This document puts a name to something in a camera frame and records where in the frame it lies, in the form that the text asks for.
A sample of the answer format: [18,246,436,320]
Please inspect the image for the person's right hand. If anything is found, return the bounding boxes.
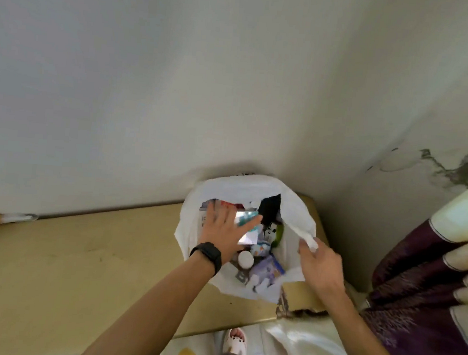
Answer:
[293,236,349,310]

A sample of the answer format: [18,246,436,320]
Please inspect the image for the person's left hand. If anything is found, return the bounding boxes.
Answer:
[197,199,265,267]

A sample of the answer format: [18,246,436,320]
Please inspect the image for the white bottle with pink cap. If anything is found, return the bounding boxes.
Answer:
[236,250,256,271]

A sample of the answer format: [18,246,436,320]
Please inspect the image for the blue white blister pack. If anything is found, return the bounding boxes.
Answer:
[249,241,272,259]

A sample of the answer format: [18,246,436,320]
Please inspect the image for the white plastic bag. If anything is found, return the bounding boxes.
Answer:
[169,167,324,307]

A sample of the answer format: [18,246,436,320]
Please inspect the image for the black pouch with green label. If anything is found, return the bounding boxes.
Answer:
[254,192,288,249]

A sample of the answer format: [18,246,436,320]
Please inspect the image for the lilac wipes pack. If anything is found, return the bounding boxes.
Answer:
[248,252,287,287]

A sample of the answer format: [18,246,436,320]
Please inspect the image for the light wooden cabinet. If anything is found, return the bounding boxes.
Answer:
[0,171,334,355]

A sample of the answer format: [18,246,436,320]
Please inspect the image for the person's right forearm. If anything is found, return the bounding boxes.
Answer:
[321,294,423,355]

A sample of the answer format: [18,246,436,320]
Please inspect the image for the person's left forearm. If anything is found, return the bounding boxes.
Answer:
[76,248,216,355]

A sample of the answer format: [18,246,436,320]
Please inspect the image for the black smartwatch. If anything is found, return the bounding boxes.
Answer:
[188,241,225,278]

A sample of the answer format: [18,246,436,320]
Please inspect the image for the cream and purple curtain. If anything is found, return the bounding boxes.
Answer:
[262,156,468,355]

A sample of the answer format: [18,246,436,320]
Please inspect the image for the cream spotted right slipper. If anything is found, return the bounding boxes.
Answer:
[222,326,249,355]

